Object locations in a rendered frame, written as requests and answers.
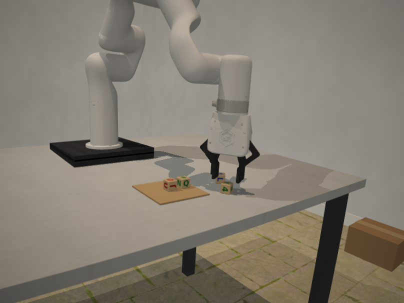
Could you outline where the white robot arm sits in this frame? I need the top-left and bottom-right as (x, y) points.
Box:
(85, 0), (252, 150)

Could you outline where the brown flat mat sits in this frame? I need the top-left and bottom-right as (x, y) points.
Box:
(132, 181), (210, 206)

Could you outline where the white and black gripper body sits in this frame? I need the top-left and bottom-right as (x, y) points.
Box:
(207, 110), (252, 157)

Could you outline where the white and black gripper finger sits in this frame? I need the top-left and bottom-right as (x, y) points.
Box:
(236, 141), (260, 184)
(200, 139), (220, 179)

